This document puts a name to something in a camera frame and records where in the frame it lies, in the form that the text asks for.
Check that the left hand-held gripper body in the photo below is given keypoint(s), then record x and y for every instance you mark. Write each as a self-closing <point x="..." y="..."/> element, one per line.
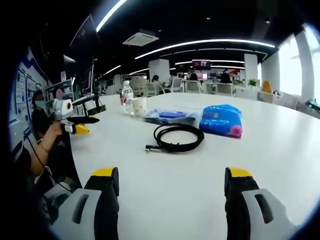
<point x="58" y="110"/>

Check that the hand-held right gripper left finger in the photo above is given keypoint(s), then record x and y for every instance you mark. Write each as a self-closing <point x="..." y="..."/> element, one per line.
<point x="105" y="200"/>

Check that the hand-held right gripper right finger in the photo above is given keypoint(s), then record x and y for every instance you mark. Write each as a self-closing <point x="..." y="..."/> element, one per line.
<point x="240" y="200"/>

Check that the clear water bottle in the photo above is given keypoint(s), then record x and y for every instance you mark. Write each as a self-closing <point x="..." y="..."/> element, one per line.
<point x="127" y="95"/>

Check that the white paper cup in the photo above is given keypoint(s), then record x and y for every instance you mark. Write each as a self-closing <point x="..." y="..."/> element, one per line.
<point x="138" y="106"/>

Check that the blue tissue pack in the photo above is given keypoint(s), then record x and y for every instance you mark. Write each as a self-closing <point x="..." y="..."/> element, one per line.
<point x="220" y="120"/>

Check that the clear packet with blue disc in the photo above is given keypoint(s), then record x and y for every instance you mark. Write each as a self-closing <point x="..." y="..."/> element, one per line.
<point x="172" y="115"/>

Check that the person's left hand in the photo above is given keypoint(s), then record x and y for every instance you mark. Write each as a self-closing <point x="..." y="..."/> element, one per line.
<point x="53" y="131"/>

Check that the white storage shelf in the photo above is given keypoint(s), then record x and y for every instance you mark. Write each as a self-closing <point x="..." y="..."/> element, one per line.
<point x="62" y="85"/>

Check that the open laptop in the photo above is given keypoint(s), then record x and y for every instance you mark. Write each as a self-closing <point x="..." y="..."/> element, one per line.
<point x="88" y="80"/>

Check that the dark desktop monitor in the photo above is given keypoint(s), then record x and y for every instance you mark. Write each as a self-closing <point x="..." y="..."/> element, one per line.
<point x="69" y="63"/>

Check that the white worn device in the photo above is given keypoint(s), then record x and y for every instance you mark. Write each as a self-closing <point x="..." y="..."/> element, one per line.
<point x="53" y="193"/>

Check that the white table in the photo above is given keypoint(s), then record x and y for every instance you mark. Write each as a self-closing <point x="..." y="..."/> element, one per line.
<point x="275" y="150"/>

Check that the person's dark clothing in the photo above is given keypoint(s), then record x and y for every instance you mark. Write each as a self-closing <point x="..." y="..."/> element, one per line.
<point x="22" y="160"/>

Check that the large black hanging screen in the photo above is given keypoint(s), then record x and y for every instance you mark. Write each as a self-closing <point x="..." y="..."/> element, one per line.
<point x="85" y="37"/>

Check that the ceiling air conditioner vent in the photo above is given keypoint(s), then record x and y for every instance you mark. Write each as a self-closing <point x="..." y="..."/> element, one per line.
<point x="140" y="37"/>

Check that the straight ceiling light strip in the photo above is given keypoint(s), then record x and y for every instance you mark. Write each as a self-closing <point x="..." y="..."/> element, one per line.
<point x="111" y="15"/>

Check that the white office chair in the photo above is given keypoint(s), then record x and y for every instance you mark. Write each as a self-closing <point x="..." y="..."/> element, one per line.
<point x="193" y="86"/>
<point x="225" y="89"/>

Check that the yellow bag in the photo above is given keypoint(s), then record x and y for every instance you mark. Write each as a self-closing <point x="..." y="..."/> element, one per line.
<point x="266" y="86"/>

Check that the potted green plant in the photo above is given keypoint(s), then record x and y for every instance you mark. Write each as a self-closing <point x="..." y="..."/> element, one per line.
<point x="253" y="82"/>

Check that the curved ceiling light strip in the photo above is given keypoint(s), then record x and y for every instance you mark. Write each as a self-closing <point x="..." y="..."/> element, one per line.
<point x="212" y="40"/>

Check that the wall poster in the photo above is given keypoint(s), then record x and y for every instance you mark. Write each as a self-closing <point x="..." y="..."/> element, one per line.
<point x="25" y="85"/>

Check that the wall television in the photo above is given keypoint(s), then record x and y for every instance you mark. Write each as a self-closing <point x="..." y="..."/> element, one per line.
<point x="201" y="64"/>

